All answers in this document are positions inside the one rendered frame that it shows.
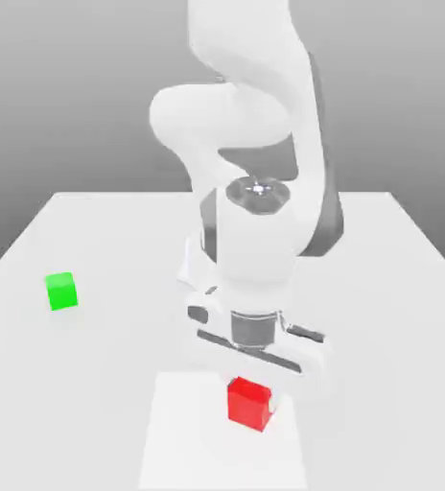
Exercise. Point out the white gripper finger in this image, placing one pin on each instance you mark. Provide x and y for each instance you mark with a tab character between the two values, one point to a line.
275	399

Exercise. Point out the small green cube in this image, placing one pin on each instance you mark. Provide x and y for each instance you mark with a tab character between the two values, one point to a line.
61	292

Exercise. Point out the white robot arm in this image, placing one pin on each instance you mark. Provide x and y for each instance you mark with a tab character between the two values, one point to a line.
257	245

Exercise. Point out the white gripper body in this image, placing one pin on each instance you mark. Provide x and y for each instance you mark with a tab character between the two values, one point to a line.
291	355

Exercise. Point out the small red cube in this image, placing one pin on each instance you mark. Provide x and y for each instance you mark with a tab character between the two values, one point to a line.
247	404

